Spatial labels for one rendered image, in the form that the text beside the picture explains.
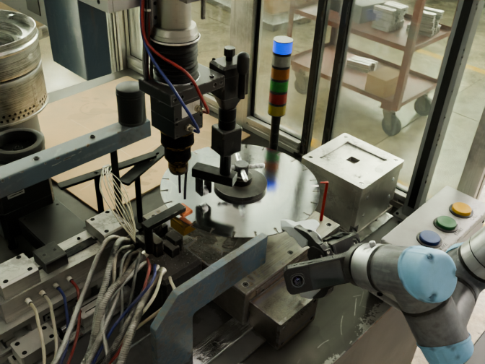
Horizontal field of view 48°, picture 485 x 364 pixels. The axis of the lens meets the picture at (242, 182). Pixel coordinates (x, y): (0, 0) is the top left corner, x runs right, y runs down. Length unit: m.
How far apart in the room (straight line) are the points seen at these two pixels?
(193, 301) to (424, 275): 0.35
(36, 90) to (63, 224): 0.42
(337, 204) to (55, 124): 0.92
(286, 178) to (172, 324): 0.45
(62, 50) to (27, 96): 0.53
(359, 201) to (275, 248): 0.26
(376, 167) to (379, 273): 0.54
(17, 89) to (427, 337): 1.11
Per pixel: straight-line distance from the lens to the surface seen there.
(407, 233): 1.18
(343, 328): 1.16
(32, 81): 1.52
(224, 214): 1.06
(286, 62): 1.31
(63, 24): 0.97
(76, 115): 1.84
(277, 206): 1.09
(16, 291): 1.08
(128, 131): 1.15
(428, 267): 0.79
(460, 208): 1.28
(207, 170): 1.05
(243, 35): 1.65
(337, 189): 1.32
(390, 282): 0.83
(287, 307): 1.08
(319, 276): 0.93
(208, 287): 0.89
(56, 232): 1.25
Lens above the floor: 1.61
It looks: 35 degrees down
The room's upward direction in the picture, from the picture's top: 3 degrees clockwise
